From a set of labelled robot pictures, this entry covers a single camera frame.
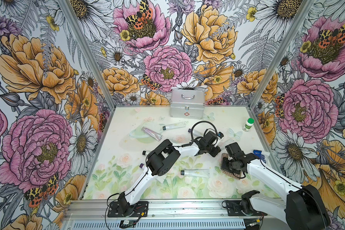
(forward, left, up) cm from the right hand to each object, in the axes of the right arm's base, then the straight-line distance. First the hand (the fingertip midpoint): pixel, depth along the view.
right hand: (224, 170), depth 85 cm
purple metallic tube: (+27, +42, -1) cm, 49 cm away
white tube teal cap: (+35, +25, -1) cm, 44 cm away
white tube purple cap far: (+28, +13, -1) cm, 30 cm away
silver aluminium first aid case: (+45, +18, +12) cm, 50 cm away
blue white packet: (+11, -25, -2) cm, 27 cm away
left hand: (+14, +1, -2) cm, 14 cm away
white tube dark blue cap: (0, +13, -2) cm, 13 cm away
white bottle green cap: (+29, -23, +5) cm, 37 cm away
